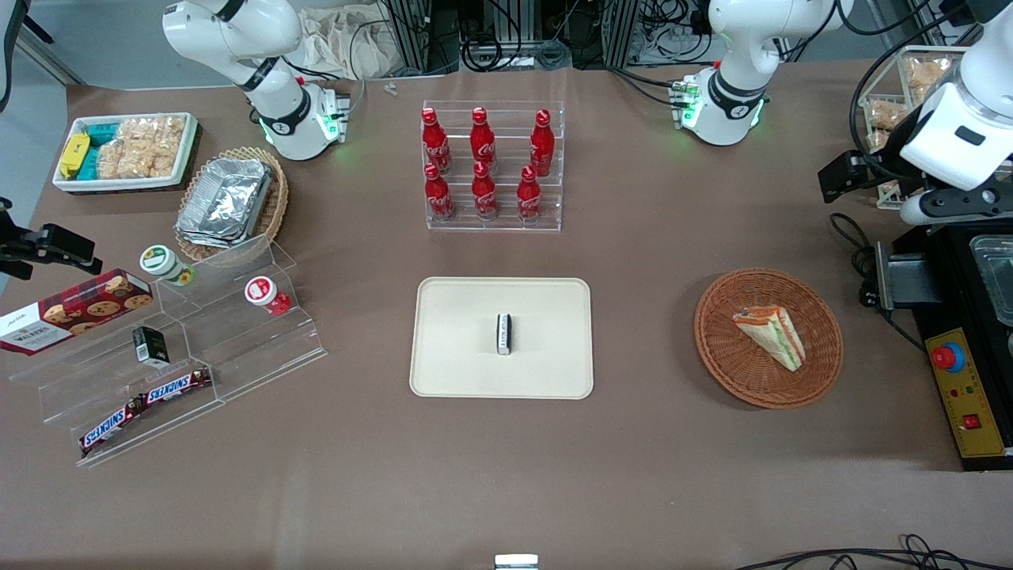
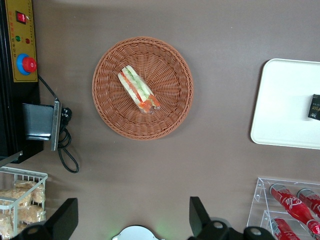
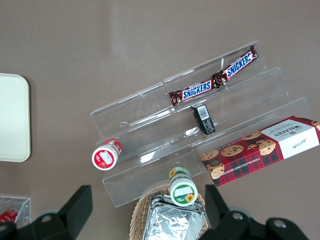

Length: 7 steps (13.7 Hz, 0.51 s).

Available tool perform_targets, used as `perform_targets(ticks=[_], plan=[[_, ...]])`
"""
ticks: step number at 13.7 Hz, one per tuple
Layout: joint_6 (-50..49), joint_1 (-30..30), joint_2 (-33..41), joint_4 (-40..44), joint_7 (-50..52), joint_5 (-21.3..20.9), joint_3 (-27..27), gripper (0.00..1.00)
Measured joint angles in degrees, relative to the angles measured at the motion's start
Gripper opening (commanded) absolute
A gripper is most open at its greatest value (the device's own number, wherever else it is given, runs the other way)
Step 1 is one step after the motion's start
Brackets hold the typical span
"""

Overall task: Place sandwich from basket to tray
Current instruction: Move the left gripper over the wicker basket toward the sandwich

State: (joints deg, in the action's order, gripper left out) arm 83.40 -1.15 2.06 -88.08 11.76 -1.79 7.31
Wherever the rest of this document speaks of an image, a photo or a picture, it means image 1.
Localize white wire basket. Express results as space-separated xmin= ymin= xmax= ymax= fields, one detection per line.
xmin=858 ymin=44 xmax=1013 ymax=211

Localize triangular sandwich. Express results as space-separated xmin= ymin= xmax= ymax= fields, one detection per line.
xmin=733 ymin=306 xmax=807 ymax=373

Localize white plastic bin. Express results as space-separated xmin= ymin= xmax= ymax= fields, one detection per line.
xmin=51 ymin=112 xmax=199 ymax=195

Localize red tartan cookie box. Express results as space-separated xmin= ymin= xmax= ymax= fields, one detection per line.
xmin=0 ymin=268 xmax=154 ymax=357

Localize oval tan wicker basket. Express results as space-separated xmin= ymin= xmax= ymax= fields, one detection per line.
xmin=173 ymin=146 xmax=290 ymax=264

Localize dark chair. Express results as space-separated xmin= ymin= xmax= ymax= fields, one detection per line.
xmin=0 ymin=0 xmax=56 ymax=113

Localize red lid yogurt cup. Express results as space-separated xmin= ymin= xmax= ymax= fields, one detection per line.
xmin=244 ymin=275 xmax=293 ymax=318

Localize beige cloth bag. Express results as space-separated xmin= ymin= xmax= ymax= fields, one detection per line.
xmin=296 ymin=6 xmax=414 ymax=81

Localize black floor cables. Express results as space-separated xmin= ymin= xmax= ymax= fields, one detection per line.
xmin=734 ymin=534 xmax=1013 ymax=570

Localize yellow control panel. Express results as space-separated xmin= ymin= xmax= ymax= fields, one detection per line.
xmin=924 ymin=326 xmax=1008 ymax=459

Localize clear plastic container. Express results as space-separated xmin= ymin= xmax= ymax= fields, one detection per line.
xmin=969 ymin=234 xmax=1013 ymax=327

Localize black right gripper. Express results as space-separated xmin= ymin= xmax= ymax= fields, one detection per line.
xmin=0 ymin=198 xmax=104 ymax=282

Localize clear acrylic bottle rack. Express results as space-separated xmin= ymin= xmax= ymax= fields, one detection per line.
xmin=421 ymin=100 xmax=566 ymax=233

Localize red cola bottle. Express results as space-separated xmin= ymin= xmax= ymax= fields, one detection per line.
xmin=422 ymin=108 xmax=453 ymax=176
xmin=471 ymin=161 xmax=500 ymax=221
xmin=516 ymin=165 xmax=543 ymax=225
xmin=423 ymin=163 xmax=457 ymax=223
xmin=470 ymin=107 xmax=498 ymax=172
xmin=529 ymin=109 xmax=556 ymax=178

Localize black machine power cable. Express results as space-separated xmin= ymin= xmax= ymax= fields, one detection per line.
xmin=829 ymin=211 xmax=928 ymax=354

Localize clear acrylic stepped shelf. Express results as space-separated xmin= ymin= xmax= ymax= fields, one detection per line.
xmin=9 ymin=236 xmax=328 ymax=469

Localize green lid yogurt cup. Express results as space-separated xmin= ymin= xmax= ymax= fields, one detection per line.
xmin=139 ymin=245 xmax=195 ymax=288

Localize round brown wicker basket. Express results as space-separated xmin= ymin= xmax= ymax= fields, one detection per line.
xmin=693 ymin=268 xmax=844 ymax=410

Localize stacked aluminium foil containers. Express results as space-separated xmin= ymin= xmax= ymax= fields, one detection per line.
xmin=175 ymin=158 xmax=275 ymax=249

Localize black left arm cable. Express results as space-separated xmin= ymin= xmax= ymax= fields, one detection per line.
xmin=848 ymin=32 xmax=978 ymax=171

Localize Snickers chocolate bar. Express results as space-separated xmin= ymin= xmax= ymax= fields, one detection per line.
xmin=142 ymin=366 xmax=214 ymax=407
xmin=78 ymin=398 xmax=149 ymax=458

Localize small black box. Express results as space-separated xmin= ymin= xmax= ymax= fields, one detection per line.
xmin=131 ymin=325 xmax=171 ymax=369

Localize beige rectangular tray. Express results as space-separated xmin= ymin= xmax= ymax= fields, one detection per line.
xmin=409 ymin=276 xmax=594 ymax=401

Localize yellow snack packet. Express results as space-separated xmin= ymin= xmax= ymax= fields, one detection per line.
xmin=59 ymin=132 xmax=91 ymax=180

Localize black machine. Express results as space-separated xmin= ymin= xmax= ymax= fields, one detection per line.
xmin=874 ymin=217 xmax=1013 ymax=473

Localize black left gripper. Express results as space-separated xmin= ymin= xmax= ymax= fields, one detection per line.
xmin=818 ymin=101 xmax=933 ymax=204

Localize aluminium frame with cables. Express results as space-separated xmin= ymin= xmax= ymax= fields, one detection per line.
xmin=372 ymin=0 xmax=717 ymax=74

